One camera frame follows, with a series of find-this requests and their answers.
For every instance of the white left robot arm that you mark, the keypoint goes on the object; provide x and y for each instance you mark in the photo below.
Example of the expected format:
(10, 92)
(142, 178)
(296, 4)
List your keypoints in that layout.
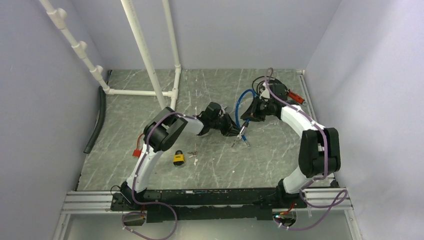
(161, 134)

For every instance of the keys of yellow padlock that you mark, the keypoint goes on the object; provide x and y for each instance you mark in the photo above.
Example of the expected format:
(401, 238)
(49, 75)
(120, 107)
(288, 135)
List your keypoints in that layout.
(192, 154)

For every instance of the white PVC pipe frame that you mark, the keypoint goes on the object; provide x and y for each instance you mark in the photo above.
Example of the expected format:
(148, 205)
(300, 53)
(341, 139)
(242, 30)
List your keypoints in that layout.
(58, 18)

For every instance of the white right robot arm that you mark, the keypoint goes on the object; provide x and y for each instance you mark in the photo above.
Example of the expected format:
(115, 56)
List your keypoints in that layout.
(319, 153)

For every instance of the yellow padlock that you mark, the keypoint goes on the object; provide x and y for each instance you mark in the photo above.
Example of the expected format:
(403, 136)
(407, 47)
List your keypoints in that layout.
(179, 158)

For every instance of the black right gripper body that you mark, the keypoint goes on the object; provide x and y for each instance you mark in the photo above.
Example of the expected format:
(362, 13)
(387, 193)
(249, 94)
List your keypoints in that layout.
(264, 108)

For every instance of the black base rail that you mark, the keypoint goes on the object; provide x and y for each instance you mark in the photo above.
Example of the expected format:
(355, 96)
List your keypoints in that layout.
(160, 205)

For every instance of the red cable padlock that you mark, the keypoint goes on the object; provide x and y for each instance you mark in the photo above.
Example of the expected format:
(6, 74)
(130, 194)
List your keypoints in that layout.
(139, 146)

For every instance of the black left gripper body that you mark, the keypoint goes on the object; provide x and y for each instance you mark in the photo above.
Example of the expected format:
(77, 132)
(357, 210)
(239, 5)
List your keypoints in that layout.
(225, 124)

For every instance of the aluminium extrusion frame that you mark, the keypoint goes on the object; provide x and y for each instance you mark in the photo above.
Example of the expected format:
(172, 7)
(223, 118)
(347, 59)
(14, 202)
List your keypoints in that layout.
(316, 199)

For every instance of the red handled wrench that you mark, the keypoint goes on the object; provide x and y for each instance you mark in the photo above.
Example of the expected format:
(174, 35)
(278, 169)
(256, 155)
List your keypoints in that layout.
(300, 100)

